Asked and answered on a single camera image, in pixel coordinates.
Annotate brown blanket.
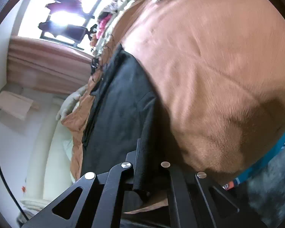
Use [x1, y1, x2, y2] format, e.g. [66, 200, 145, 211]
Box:
[60, 0, 285, 215]

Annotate cream cloth on wall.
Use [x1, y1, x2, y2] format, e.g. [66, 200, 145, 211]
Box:
[0, 91, 40, 120]

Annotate hanging dark garment left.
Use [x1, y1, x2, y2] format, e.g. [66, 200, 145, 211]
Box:
[38, 21, 98, 44]

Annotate black shirt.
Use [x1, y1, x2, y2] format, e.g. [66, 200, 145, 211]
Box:
[81, 46, 181, 214]

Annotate grey plush toy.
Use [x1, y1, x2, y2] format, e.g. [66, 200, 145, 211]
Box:
[56, 84, 88, 120]

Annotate pink left curtain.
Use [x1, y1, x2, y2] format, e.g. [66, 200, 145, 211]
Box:
[6, 36, 92, 94]

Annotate cream bed headboard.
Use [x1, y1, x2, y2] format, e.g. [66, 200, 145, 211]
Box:
[20, 97, 74, 211]

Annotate pale green pillow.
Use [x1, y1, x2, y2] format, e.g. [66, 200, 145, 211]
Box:
[62, 134, 74, 161]

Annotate black cable at left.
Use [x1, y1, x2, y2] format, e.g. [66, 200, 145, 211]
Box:
[0, 93, 29, 220]

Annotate plush toys on windowsill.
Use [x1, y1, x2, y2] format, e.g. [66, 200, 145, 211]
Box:
[89, 0, 135, 57]

